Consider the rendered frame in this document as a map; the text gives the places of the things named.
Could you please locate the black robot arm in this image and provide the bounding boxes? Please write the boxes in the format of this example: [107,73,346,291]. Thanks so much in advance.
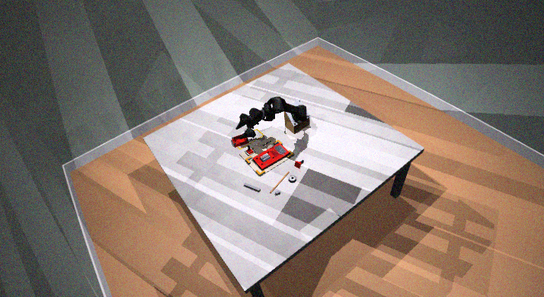
[239,97,307,125]

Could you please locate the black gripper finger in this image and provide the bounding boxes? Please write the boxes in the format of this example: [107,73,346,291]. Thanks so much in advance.
[239,130,251,139]
[235,121,246,129]

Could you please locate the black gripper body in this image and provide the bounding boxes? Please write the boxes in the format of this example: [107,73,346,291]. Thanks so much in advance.
[246,117,259,138]

